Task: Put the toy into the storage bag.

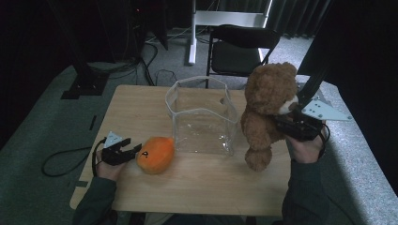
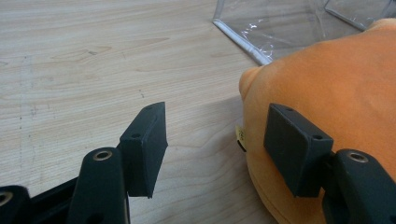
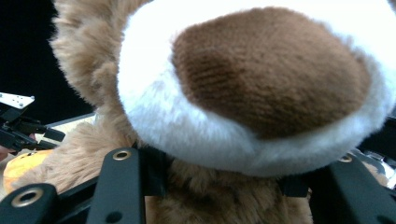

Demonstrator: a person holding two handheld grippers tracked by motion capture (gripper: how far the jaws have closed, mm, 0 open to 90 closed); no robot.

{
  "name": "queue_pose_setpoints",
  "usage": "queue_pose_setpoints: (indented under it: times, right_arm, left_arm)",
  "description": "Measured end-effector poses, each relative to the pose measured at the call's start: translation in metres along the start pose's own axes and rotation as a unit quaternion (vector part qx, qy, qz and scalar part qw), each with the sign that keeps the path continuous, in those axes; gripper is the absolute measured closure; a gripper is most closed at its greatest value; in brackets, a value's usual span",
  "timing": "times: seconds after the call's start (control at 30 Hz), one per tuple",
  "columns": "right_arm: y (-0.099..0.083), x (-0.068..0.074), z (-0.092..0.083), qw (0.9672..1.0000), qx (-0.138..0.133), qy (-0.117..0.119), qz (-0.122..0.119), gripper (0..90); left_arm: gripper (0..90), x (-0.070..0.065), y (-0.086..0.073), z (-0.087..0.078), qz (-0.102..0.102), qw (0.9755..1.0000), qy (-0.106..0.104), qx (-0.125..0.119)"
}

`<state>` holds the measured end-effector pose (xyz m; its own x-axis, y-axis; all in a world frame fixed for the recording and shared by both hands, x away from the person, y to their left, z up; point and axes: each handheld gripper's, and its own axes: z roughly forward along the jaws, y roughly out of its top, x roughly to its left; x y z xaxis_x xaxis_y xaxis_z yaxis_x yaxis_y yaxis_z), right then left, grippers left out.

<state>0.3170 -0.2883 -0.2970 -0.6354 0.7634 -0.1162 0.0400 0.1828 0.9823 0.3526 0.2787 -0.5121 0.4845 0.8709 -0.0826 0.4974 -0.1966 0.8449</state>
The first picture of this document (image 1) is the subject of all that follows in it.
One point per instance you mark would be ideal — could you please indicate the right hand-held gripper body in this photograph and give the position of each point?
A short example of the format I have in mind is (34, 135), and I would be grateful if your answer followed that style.
(308, 128)

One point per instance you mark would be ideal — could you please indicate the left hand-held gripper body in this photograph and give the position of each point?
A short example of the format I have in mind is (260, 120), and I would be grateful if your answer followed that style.
(112, 154)

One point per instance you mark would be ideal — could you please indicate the orange plush toy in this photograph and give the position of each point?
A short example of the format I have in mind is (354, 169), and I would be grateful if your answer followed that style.
(156, 154)

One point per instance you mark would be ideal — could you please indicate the brown teddy bear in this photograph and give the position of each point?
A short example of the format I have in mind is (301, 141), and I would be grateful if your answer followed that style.
(266, 90)

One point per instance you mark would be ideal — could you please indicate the clear plastic bin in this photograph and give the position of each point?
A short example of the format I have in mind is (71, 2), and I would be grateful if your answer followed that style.
(203, 125)

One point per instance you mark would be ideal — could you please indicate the person's left hand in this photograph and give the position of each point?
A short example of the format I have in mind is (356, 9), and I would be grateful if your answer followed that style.
(108, 172)

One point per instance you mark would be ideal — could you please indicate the person's right hand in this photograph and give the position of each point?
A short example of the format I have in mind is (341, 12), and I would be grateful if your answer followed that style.
(306, 151)

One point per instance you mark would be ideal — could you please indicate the black stand with bolted base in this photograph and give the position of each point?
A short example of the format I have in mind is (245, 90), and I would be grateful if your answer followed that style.
(313, 84)

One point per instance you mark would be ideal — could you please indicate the grey tape strip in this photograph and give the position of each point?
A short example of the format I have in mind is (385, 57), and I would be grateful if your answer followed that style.
(81, 183)

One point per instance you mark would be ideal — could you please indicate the black stand with flat base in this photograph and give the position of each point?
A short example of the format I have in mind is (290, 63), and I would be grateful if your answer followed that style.
(87, 84)

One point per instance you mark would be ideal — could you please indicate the black folding chair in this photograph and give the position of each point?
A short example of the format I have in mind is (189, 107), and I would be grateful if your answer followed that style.
(234, 56)

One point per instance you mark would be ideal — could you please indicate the grey curtain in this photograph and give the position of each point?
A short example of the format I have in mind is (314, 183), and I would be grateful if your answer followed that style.
(291, 15)

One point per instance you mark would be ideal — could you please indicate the white metal stand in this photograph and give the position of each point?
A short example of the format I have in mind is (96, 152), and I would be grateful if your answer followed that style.
(225, 18)

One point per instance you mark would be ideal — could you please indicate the dark equipment rack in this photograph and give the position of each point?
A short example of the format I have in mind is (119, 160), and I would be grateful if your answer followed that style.
(137, 25)

